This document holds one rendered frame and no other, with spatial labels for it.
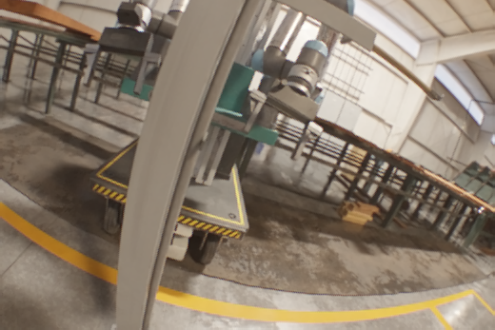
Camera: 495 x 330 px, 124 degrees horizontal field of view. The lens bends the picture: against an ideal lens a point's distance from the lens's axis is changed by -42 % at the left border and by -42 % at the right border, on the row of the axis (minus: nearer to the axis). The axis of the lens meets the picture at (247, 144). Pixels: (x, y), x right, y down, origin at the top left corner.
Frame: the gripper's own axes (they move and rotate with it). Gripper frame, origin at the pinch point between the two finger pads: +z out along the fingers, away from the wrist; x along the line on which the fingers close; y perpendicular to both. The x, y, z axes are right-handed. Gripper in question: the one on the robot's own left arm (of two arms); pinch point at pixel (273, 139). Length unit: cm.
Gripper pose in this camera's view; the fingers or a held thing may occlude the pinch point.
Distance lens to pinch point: 54.5
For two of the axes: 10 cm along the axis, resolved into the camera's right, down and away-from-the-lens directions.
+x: 8.7, 4.7, 1.0
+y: 1.9, -1.4, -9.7
